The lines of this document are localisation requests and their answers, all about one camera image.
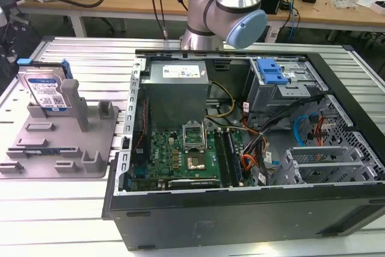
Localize grey power supply unit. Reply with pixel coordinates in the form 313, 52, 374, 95
140, 60, 213, 131

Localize wooden desk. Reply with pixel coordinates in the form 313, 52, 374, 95
17, 0, 385, 38

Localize CPU socket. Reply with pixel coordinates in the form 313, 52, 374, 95
185, 152, 209, 174

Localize metal disk bay cage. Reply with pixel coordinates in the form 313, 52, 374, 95
248, 58, 329, 114

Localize RAM slot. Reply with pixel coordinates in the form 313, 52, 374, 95
224, 129, 245, 186
214, 129, 233, 188

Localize orange SATA wire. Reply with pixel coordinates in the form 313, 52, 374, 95
312, 113, 327, 146

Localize black power wire bundle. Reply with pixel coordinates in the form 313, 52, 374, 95
242, 93, 328, 185

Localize metal socket cover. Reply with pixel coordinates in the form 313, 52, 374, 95
182, 123, 207, 152

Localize grey parts rack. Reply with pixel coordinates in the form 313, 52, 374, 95
0, 78, 120, 179

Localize blue cable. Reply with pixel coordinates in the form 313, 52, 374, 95
284, 0, 301, 40

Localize silver expansion slot bracket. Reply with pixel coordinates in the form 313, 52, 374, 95
290, 160, 368, 176
285, 145, 350, 160

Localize green Dell motherboard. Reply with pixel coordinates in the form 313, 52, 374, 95
131, 124, 257, 191

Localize graphics card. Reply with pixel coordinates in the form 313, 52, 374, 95
158, 178, 221, 191

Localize hard disk in blue carrier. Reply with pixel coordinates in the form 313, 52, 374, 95
17, 58, 72, 111

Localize yellow black power wire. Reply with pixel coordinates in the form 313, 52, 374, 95
204, 80, 236, 119

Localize black open PC case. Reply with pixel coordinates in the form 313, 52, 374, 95
101, 48, 385, 252

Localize red wire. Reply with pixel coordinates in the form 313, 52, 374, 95
134, 98, 150, 153

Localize RAM stick in rack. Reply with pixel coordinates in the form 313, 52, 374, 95
7, 146, 77, 156

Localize blue disk bay latch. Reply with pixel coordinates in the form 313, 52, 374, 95
256, 58, 289, 85

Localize blue SATA wire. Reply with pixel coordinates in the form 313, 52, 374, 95
293, 114, 313, 150

